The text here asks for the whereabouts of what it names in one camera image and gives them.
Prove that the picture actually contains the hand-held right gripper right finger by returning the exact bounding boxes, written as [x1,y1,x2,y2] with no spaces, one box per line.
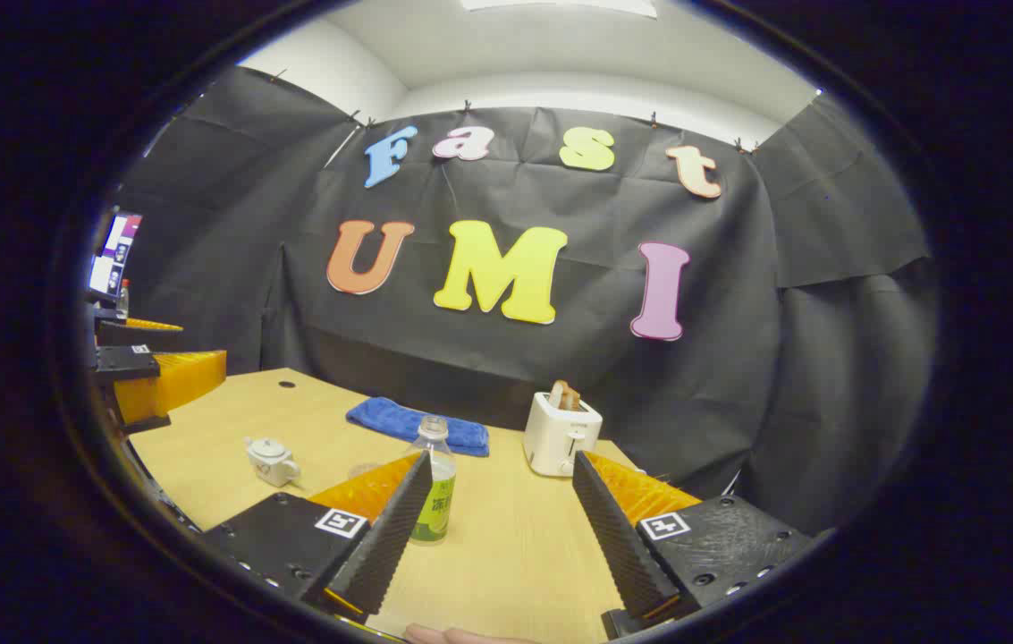
[571,450,815,640]

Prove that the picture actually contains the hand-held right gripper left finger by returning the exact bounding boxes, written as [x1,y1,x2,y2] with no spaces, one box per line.
[202,450,434,625]

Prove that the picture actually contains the green label water bottle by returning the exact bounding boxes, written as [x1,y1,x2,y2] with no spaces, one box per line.
[408,415,457,545]

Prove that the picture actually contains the computer monitor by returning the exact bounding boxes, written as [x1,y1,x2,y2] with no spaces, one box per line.
[88,212,143,298]

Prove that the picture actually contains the blue towel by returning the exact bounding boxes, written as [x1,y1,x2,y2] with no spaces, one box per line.
[345,396,491,458]

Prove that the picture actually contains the white toaster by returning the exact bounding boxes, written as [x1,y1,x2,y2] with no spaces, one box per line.
[522,391,604,478]

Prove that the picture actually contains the ceiling light panel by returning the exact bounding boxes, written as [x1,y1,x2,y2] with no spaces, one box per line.
[460,0,659,20]

